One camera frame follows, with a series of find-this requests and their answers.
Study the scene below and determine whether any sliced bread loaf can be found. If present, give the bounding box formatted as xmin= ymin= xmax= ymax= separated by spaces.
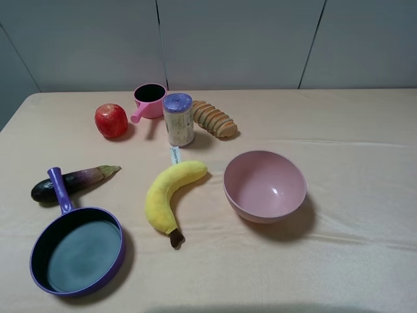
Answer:
xmin=191 ymin=100 xmax=238 ymax=138

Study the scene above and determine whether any pink plastic bowl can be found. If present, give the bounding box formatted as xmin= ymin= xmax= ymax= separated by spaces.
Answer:
xmin=223 ymin=151 xmax=307 ymax=224

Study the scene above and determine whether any yellow plush banana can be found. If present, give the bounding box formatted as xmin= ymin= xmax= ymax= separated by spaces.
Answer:
xmin=145 ymin=146 xmax=208 ymax=248

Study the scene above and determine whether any small pink saucepan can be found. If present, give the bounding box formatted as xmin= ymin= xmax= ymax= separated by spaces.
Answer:
xmin=130 ymin=83 xmax=167 ymax=123

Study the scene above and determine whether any red apple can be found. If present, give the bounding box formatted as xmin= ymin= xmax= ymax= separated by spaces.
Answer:
xmin=94 ymin=104 xmax=128 ymax=139

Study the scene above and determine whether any dark purple eggplant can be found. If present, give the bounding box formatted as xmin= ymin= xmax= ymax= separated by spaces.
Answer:
xmin=31 ymin=165 xmax=122 ymax=203

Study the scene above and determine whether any purple frying pan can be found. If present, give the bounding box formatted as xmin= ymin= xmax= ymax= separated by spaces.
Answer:
xmin=29 ymin=167 xmax=126 ymax=297

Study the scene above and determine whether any beige tablecloth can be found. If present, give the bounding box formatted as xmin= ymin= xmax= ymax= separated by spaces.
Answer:
xmin=1 ymin=89 xmax=416 ymax=312

